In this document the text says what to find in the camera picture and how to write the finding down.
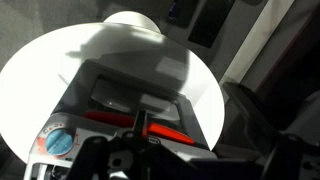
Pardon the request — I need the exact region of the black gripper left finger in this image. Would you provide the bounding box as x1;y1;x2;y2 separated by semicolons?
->
66;134;111;180

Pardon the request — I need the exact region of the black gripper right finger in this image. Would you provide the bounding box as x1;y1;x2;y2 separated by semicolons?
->
259;133;320;180

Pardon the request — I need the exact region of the grey toy kitchen stove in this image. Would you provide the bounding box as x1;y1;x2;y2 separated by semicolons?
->
23;58;218;180

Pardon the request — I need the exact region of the black box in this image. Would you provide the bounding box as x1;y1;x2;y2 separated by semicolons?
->
221;81;282;158

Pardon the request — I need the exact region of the dark rectangular floor panel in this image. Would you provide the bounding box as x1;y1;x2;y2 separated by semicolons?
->
187;0;236;49

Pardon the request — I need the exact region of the blue knob with red ring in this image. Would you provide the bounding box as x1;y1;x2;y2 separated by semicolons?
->
36;128;79;159

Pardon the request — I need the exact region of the white round base plate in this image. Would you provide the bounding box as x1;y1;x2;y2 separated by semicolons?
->
103;10;162;34

